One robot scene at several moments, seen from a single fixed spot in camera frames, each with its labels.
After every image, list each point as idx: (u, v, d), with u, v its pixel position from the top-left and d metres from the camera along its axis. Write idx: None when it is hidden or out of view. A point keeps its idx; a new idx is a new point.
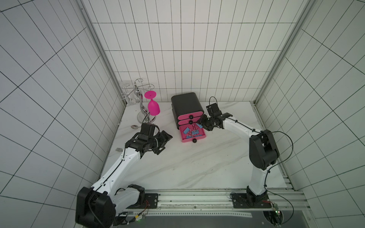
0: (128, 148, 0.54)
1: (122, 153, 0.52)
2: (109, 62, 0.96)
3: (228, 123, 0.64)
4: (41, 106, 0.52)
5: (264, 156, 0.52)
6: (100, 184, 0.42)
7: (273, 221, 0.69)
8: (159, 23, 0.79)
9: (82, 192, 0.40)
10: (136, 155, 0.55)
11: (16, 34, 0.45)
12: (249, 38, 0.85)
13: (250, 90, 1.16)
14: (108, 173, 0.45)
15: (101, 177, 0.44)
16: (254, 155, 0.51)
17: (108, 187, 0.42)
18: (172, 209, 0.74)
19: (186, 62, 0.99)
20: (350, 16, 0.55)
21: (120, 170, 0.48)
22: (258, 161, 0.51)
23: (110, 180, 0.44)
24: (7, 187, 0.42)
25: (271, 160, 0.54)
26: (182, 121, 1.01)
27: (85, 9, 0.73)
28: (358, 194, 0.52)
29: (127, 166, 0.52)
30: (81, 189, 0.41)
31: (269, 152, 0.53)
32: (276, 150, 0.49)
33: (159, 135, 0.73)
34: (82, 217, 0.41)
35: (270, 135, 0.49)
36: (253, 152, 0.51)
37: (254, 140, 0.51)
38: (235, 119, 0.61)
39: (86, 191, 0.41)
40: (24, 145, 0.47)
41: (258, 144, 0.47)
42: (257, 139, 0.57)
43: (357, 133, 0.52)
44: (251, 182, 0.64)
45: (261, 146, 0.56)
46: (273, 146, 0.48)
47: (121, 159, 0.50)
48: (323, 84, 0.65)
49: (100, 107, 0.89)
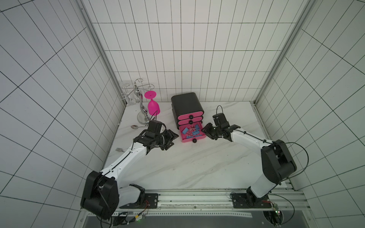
0: (136, 143, 0.57)
1: (130, 146, 0.55)
2: (109, 62, 0.96)
3: (236, 135, 0.62)
4: (41, 106, 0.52)
5: (279, 168, 0.48)
6: (108, 170, 0.44)
7: (273, 221, 0.69)
8: (159, 23, 0.79)
9: (91, 175, 0.42)
10: (143, 149, 0.58)
11: (16, 35, 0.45)
12: (249, 38, 0.85)
13: (250, 90, 1.16)
14: (117, 161, 0.48)
15: (110, 165, 0.46)
16: (268, 168, 0.47)
17: (115, 173, 0.45)
18: (172, 209, 0.74)
19: (186, 62, 0.99)
20: (350, 16, 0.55)
21: (128, 160, 0.51)
22: (272, 175, 0.47)
23: (119, 167, 0.46)
24: (7, 187, 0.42)
25: (286, 173, 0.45)
26: (182, 121, 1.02)
27: (85, 9, 0.73)
28: (358, 194, 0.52)
29: (134, 157, 0.54)
30: (91, 172, 0.43)
31: (285, 165, 0.48)
32: (292, 162, 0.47)
33: (166, 133, 0.75)
34: (88, 201, 0.42)
35: (283, 146, 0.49)
36: (265, 164, 0.48)
37: (266, 152, 0.48)
38: (244, 131, 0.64)
39: (96, 175, 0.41)
40: (24, 145, 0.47)
41: (271, 155, 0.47)
42: (270, 151, 0.53)
43: (358, 133, 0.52)
44: (254, 184, 0.62)
45: (274, 160, 0.50)
46: (289, 159, 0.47)
47: (129, 150, 0.53)
48: (323, 84, 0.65)
49: (100, 107, 0.89)
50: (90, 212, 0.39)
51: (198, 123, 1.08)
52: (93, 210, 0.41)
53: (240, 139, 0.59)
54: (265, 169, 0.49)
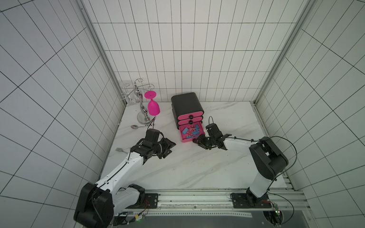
0: (133, 152, 0.57)
1: (127, 156, 0.54)
2: (109, 62, 0.96)
3: (228, 142, 0.65)
4: (41, 106, 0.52)
5: (270, 164, 0.49)
6: (104, 182, 0.44)
7: (273, 221, 0.69)
8: (159, 23, 0.79)
9: (86, 187, 0.41)
10: (139, 159, 0.57)
11: (16, 34, 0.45)
12: (249, 38, 0.85)
13: (250, 90, 1.16)
14: (112, 173, 0.47)
15: (105, 176, 0.46)
16: (260, 166, 0.49)
17: (110, 185, 0.44)
18: (172, 209, 0.74)
19: (186, 62, 0.99)
20: (350, 16, 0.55)
21: (124, 171, 0.50)
22: (266, 171, 0.48)
23: (114, 179, 0.46)
24: (7, 186, 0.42)
25: (279, 167, 0.50)
26: (182, 121, 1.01)
27: (85, 9, 0.73)
28: (358, 194, 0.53)
29: (130, 168, 0.54)
30: (86, 184, 0.42)
31: (275, 160, 0.50)
32: (281, 155, 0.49)
33: (164, 140, 0.75)
34: (81, 214, 0.41)
35: (269, 141, 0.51)
36: (258, 162, 0.49)
37: (254, 149, 0.50)
38: (235, 137, 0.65)
39: (90, 187, 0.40)
40: (24, 145, 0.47)
41: (260, 152, 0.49)
42: (258, 148, 0.55)
43: (358, 133, 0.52)
44: (253, 183, 0.62)
45: (264, 156, 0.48)
46: (277, 153, 0.51)
47: (126, 161, 0.52)
48: (323, 83, 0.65)
49: (100, 107, 0.89)
50: (83, 225, 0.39)
51: (198, 123, 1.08)
52: (86, 224, 0.40)
53: (232, 146, 0.63)
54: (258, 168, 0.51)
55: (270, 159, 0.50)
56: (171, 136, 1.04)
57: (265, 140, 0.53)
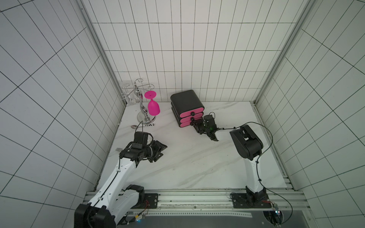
0: (123, 159, 0.54)
1: (117, 164, 0.52)
2: (109, 62, 0.96)
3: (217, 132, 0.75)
4: (41, 106, 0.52)
5: (246, 145, 0.58)
6: (98, 199, 0.42)
7: (273, 221, 0.69)
8: (159, 23, 0.79)
9: (80, 209, 0.39)
10: (131, 164, 0.55)
11: (16, 34, 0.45)
12: (249, 38, 0.85)
13: (250, 90, 1.16)
14: (105, 186, 0.45)
15: (98, 192, 0.43)
16: (239, 147, 0.58)
17: (105, 201, 0.42)
18: (172, 209, 0.74)
19: (186, 62, 0.99)
20: (350, 16, 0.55)
21: (117, 181, 0.48)
22: (244, 152, 0.57)
23: (108, 193, 0.44)
24: (7, 187, 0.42)
25: (253, 147, 0.59)
26: (184, 118, 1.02)
27: (85, 9, 0.73)
28: (358, 194, 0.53)
29: (123, 176, 0.52)
30: (79, 206, 0.40)
31: (251, 142, 0.59)
32: (257, 138, 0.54)
33: (154, 144, 0.73)
34: None
35: (248, 128, 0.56)
36: (236, 145, 0.59)
37: (233, 134, 0.61)
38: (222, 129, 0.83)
39: (84, 208, 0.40)
40: (24, 145, 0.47)
41: (237, 135, 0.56)
42: (236, 132, 0.65)
43: (358, 133, 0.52)
44: (247, 179, 0.66)
45: (240, 138, 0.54)
46: (253, 136, 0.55)
47: (117, 170, 0.50)
48: (323, 84, 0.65)
49: (100, 107, 0.89)
50: None
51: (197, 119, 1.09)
52: None
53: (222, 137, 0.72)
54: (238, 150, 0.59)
55: (247, 142, 0.59)
56: (171, 137, 1.04)
57: (243, 126, 0.63)
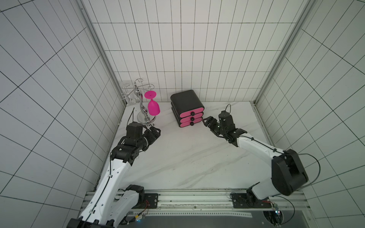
0: (114, 160, 0.48)
1: (108, 169, 0.47)
2: (109, 62, 0.96)
3: (243, 141, 0.59)
4: (41, 106, 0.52)
5: (291, 183, 0.45)
6: (89, 212, 0.39)
7: (273, 221, 0.69)
8: (159, 23, 0.79)
9: (71, 224, 0.37)
10: (124, 166, 0.50)
11: (16, 34, 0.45)
12: (249, 38, 0.85)
13: (250, 90, 1.15)
14: (96, 196, 0.41)
15: (89, 203, 0.40)
16: (278, 180, 0.45)
17: (97, 213, 0.39)
18: (172, 209, 0.74)
19: (186, 62, 0.99)
20: (350, 16, 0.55)
21: (110, 188, 0.44)
22: (283, 187, 0.44)
23: (100, 204, 0.40)
24: (7, 186, 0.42)
25: (297, 185, 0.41)
26: (184, 118, 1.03)
27: (85, 9, 0.73)
28: (358, 194, 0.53)
29: (116, 182, 0.47)
30: (69, 222, 0.37)
31: (297, 178, 0.46)
32: (304, 174, 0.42)
33: (148, 133, 0.68)
34: None
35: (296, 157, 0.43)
36: (276, 176, 0.45)
37: (277, 164, 0.45)
38: (252, 137, 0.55)
39: (75, 223, 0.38)
40: (24, 145, 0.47)
41: (283, 168, 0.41)
42: (283, 165, 0.50)
43: (358, 133, 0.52)
44: (257, 186, 0.61)
45: (286, 172, 0.47)
46: (300, 170, 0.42)
47: (109, 175, 0.45)
48: (323, 83, 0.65)
49: (100, 107, 0.89)
50: None
51: (197, 119, 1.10)
52: None
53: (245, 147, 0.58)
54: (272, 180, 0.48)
55: (292, 177, 0.46)
56: (171, 137, 1.04)
57: (292, 156, 0.47)
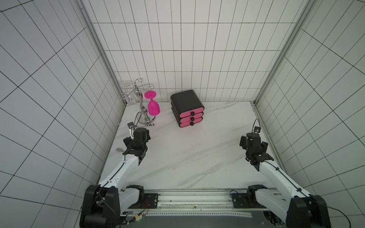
0: (128, 155, 0.58)
1: (123, 158, 0.56)
2: (109, 62, 0.96)
3: (266, 168, 0.55)
4: (41, 106, 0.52)
5: None
6: (107, 181, 0.45)
7: (273, 221, 0.69)
8: (159, 23, 0.79)
9: (90, 189, 0.42)
10: (135, 158, 0.60)
11: (16, 34, 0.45)
12: (249, 38, 0.85)
13: (250, 90, 1.16)
14: (112, 173, 0.48)
15: (107, 177, 0.47)
16: (293, 220, 0.41)
17: (114, 182, 0.45)
18: (171, 208, 0.74)
19: (186, 62, 0.99)
20: (351, 16, 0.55)
21: (123, 170, 0.52)
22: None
23: (116, 177, 0.47)
24: (7, 186, 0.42)
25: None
26: (184, 118, 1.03)
27: (85, 9, 0.73)
28: (358, 194, 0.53)
29: (129, 166, 0.56)
30: (89, 187, 0.42)
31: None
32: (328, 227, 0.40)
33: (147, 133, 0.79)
34: (88, 218, 0.40)
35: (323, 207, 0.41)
36: (292, 217, 0.41)
37: (296, 204, 0.41)
38: (277, 167, 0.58)
39: (94, 188, 0.43)
40: (24, 145, 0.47)
41: (302, 211, 0.40)
42: (302, 208, 0.40)
43: (358, 133, 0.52)
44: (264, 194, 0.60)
45: (304, 217, 0.40)
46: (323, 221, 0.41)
47: (123, 162, 0.54)
48: (323, 83, 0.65)
49: (100, 107, 0.89)
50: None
51: (197, 119, 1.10)
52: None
53: (268, 174, 0.54)
54: (287, 220, 0.44)
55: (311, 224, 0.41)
56: (171, 136, 1.04)
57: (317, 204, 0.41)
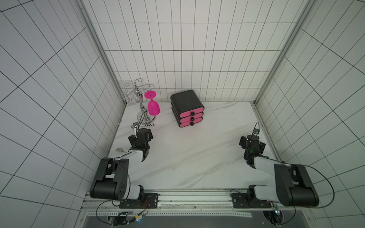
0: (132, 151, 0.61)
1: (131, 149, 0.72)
2: (109, 62, 0.96)
3: (259, 160, 0.61)
4: (41, 106, 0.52)
5: (291, 187, 0.45)
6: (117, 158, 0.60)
7: (273, 220, 0.69)
8: (159, 23, 0.79)
9: (105, 160, 0.47)
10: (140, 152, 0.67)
11: (16, 34, 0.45)
12: (249, 38, 0.85)
13: (250, 90, 1.16)
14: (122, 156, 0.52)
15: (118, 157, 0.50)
16: (280, 185, 0.45)
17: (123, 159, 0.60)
18: (172, 209, 0.74)
19: (186, 62, 0.99)
20: (350, 16, 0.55)
21: (131, 156, 0.58)
22: (283, 192, 0.44)
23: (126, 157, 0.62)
24: (7, 186, 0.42)
25: (302, 198, 0.43)
26: (184, 118, 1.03)
27: (85, 9, 0.73)
28: (358, 193, 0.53)
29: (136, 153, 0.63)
30: (104, 158, 0.48)
31: (300, 188, 0.44)
32: (312, 189, 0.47)
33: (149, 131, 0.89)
34: (100, 184, 0.44)
35: (302, 172, 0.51)
36: (278, 182, 0.45)
37: (279, 167, 0.47)
38: (266, 157, 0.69)
39: (108, 159, 0.50)
40: (24, 145, 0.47)
41: (284, 173, 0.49)
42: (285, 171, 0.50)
43: (357, 133, 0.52)
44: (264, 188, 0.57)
45: (287, 177, 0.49)
46: (307, 185, 0.44)
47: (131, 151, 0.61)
48: (323, 83, 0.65)
49: (100, 107, 0.89)
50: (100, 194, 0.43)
51: (197, 119, 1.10)
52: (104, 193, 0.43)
53: (261, 166, 0.59)
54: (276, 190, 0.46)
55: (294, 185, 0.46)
56: (171, 136, 1.04)
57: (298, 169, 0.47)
